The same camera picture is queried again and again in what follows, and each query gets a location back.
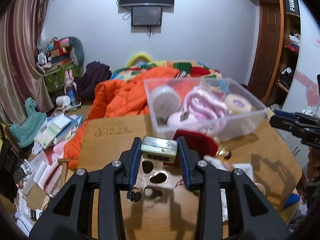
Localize red velvet pouch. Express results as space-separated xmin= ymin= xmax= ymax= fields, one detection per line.
xmin=172 ymin=129 xmax=219 ymax=159

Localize cream tub clear lid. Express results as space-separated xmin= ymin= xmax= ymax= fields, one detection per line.
xmin=224 ymin=93 xmax=252 ymax=114

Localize white drawstring pouch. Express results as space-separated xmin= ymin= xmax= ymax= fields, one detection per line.
xmin=204 ymin=155 xmax=266 ymax=222

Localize cream mahjong tile box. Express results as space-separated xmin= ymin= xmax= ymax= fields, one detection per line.
xmin=140 ymin=136 xmax=178 ymax=164

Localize pink rope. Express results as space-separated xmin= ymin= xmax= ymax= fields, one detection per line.
xmin=181 ymin=86 xmax=228 ymax=122

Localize white round jar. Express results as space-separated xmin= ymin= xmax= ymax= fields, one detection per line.
xmin=149 ymin=85 xmax=181 ymax=118

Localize person right hand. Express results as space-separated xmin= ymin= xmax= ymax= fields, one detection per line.
xmin=307 ymin=147 xmax=320 ymax=181

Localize gold ribbon bow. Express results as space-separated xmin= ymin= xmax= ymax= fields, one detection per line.
xmin=213 ymin=137 xmax=232 ymax=159

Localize wooden wardrobe shelf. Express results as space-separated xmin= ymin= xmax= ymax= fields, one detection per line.
xmin=247 ymin=0 xmax=301 ymax=106

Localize clear plastic storage bin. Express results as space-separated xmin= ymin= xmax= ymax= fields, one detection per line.
xmin=144 ymin=77 xmax=266 ymax=141

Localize black bottle cap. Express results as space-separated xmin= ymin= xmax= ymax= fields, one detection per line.
xmin=126 ymin=189 xmax=142 ymax=203

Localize stack of books papers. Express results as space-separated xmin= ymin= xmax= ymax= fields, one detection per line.
xmin=31 ymin=113 xmax=83 ymax=155

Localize colourful patchwork blanket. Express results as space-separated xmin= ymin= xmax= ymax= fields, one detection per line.
xmin=110 ymin=60 xmax=222 ymax=81

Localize teal rocking horse toy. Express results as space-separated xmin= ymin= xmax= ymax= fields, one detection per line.
xmin=10 ymin=97 xmax=47 ymax=148

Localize orange puffer jacket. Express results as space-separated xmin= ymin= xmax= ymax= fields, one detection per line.
xmin=63 ymin=67 xmax=180 ymax=171

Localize white mug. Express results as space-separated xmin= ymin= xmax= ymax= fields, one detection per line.
xmin=56 ymin=95 xmax=71 ymax=107

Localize pink bunny figure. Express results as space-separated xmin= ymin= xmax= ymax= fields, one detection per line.
xmin=64 ymin=69 xmax=77 ymax=106

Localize striped brown curtain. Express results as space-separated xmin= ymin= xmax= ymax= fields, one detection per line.
xmin=1 ymin=0 xmax=53 ymax=124

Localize dark purple garment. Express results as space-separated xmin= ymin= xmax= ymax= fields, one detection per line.
xmin=75 ymin=61 xmax=112 ymax=101

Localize plush toy pile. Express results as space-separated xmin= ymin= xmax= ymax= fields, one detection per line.
xmin=37 ymin=36 xmax=84 ymax=68

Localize small wall monitor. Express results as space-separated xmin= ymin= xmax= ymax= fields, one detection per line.
xmin=131 ymin=6 xmax=163 ymax=27

